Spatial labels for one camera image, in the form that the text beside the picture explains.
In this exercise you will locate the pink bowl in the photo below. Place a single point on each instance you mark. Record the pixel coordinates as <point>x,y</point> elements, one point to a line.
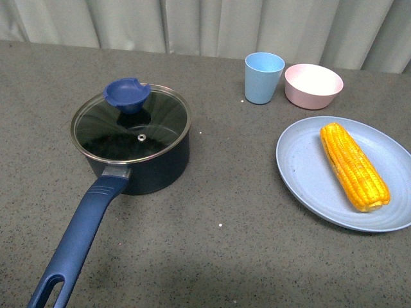
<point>311,86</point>

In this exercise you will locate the glass lid with blue knob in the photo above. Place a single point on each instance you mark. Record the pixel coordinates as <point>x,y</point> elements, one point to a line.
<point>131,122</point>

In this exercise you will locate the dark blue saucepan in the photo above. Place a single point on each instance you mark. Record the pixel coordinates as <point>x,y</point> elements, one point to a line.
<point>134,163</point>

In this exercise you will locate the yellow corn cob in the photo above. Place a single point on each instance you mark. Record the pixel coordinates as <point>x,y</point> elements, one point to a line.
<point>362,184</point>

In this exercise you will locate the light blue cup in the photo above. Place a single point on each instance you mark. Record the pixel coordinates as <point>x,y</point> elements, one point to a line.
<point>262,74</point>

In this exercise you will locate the white curtain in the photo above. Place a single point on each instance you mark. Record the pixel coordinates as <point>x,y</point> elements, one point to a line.
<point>369,35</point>

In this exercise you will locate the light blue plate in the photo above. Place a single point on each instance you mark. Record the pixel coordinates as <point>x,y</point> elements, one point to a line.
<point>307,173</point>

